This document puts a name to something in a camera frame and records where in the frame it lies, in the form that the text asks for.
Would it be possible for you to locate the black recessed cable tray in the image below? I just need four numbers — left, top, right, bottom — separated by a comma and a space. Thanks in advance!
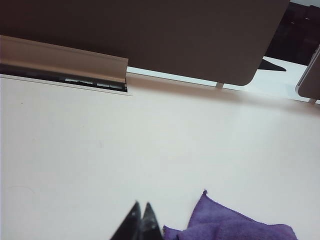
0, 63, 129, 94

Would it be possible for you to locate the beige cable tray flap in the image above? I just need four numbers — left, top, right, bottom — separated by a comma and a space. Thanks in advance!
0, 34, 129, 83

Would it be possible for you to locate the purple microfiber cloth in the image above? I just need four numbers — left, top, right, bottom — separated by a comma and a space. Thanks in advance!
162, 189, 298, 240

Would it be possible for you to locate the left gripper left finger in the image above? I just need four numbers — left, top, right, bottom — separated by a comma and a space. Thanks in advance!
109, 201, 142, 240

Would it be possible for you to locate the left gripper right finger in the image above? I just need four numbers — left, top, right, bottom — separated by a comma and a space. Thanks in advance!
139, 201, 163, 240

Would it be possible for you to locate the narrow brown desk divider panel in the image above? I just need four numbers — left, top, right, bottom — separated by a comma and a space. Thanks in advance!
297, 43, 320, 101

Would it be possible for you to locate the wide brown desk divider panel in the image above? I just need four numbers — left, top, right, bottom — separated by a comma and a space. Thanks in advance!
0, 0, 292, 87

